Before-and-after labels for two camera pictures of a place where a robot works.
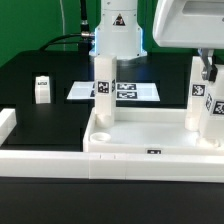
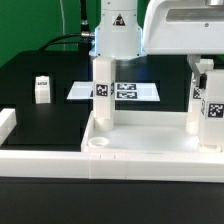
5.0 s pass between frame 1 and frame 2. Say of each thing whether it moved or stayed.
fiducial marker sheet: stayed
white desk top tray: stayed
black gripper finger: moved
